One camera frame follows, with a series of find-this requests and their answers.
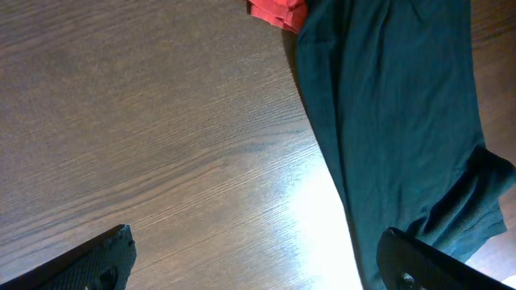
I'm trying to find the red garment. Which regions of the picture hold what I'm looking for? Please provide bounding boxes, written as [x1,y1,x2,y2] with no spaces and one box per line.
[248,0,309,34]

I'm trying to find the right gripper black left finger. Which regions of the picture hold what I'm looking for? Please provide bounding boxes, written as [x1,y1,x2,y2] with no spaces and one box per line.
[1,225,136,290]

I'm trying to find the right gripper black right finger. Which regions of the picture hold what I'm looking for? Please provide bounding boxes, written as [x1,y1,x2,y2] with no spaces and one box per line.
[377,227,512,290]

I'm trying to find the black garment pile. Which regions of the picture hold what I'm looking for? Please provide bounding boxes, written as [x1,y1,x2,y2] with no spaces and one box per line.
[297,0,515,289]

